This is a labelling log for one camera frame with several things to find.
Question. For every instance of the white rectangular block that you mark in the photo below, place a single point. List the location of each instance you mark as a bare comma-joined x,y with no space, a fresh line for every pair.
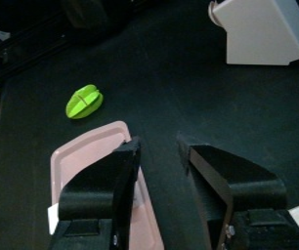
54,219

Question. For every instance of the green toy vegetable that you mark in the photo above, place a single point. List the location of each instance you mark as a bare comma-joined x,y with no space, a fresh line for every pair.
84,102

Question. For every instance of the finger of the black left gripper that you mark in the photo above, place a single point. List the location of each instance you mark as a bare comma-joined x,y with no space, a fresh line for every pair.
243,188
95,195

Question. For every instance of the wooden box with red side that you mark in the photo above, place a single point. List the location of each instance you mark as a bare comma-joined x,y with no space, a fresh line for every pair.
265,32

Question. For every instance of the pink plastic tray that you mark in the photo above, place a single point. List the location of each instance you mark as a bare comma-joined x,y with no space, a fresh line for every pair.
90,149

